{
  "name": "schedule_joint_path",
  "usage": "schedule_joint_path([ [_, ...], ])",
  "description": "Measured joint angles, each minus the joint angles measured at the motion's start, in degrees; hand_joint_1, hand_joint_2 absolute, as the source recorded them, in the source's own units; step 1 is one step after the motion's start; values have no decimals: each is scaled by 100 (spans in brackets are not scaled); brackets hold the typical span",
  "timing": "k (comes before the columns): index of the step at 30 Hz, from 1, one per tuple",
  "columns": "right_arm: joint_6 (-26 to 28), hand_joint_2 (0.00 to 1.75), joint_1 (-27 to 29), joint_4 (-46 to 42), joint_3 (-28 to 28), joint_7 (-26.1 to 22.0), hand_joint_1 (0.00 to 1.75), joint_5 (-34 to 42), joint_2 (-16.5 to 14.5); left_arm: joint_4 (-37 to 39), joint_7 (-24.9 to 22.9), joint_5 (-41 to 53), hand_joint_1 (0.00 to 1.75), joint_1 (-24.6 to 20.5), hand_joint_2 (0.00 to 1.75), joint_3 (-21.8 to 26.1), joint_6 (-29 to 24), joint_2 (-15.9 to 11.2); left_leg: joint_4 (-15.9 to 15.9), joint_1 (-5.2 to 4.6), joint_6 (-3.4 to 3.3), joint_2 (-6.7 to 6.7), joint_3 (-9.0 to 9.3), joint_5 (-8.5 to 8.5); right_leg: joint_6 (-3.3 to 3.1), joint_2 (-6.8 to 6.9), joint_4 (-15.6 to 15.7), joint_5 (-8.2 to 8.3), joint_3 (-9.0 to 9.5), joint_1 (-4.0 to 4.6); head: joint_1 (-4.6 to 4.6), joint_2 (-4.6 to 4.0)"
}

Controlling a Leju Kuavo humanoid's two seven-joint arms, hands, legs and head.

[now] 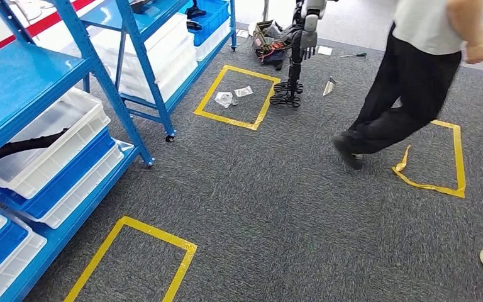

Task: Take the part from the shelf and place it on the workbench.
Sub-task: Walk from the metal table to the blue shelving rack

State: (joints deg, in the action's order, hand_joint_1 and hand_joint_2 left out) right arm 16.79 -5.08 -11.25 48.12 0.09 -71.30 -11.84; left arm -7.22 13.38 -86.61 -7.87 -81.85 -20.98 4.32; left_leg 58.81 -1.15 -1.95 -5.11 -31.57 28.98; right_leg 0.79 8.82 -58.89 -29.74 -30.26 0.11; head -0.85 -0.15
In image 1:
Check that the metal scraper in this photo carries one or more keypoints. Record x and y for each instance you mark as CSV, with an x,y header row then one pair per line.
x,y
329,87

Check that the red barrier belt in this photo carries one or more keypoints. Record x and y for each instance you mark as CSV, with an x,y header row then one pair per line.
x,y
37,27

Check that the white paper sheet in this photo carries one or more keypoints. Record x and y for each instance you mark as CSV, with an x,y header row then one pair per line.
x,y
242,33
325,50

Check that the crumpled clear plastic wrap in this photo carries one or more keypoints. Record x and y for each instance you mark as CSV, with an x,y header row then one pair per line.
x,y
225,99

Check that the torn yellow floor tape square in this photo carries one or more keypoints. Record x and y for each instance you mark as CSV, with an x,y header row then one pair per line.
x,y
458,158

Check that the standing humanoid robot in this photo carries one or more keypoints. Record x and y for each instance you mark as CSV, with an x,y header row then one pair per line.
x,y
295,62

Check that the blue metal shelf rack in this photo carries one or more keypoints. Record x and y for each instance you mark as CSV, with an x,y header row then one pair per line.
x,y
154,83
16,83

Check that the black plastic part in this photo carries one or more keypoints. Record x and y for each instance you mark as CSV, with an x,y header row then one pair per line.
x,y
25,146
195,12

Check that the clear plastic packet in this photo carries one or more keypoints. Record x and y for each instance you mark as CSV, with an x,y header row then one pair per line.
x,y
243,91

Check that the person's forearm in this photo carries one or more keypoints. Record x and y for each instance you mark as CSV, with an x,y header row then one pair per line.
x,y
466,21

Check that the black orange tool bag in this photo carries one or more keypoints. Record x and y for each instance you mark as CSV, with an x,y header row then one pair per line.
x,y
270,41

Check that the white car body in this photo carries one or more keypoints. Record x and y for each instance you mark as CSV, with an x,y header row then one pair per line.
x,y
0,25

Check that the person's hand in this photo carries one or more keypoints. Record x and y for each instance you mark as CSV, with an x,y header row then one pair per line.
x,y
479,52

